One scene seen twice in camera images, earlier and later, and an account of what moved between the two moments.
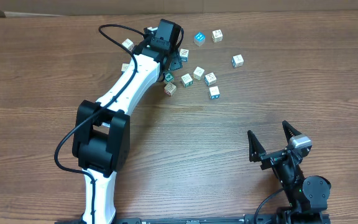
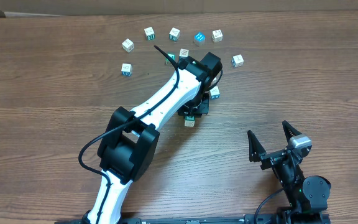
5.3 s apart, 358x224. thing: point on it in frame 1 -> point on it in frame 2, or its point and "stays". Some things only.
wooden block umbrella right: [237, 61] stays
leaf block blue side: [184, 54] stays
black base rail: [169, 220] stays
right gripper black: [276, 156] stays
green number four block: [168, 77] -> [189, 121]
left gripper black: [174, 62] -> [193, 111]
